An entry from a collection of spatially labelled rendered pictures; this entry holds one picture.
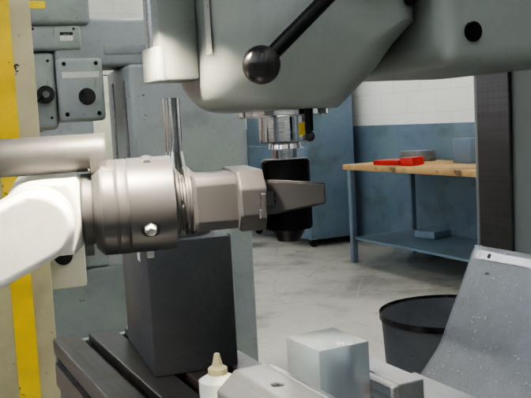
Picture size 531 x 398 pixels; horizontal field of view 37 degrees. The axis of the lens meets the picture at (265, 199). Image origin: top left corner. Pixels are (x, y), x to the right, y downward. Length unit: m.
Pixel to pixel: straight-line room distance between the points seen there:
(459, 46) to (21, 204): 0.40
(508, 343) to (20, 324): 1.72
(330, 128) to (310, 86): 7.43
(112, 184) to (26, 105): 1.73
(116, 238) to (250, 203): 0.12
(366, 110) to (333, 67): 7.58
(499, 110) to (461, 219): 6.12
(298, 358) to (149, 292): 0.40
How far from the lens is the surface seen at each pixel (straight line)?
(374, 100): 8.15
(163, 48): 0.71
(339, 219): 8.22
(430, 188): 7.47
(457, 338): 1.09
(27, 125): 2.44
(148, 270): 1.10
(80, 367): 1.22
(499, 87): 1.07
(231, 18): 0.67
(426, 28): 0.75
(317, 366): 0.71
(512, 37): 0.78
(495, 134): 1.07
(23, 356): 2.51
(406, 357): 2.68
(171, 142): 1.14
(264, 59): 0.61
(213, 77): 0.70
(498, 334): 1.04
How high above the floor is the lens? 1.30
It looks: 6 degrees down
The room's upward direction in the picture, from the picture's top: 3 degrees counter-clockwise
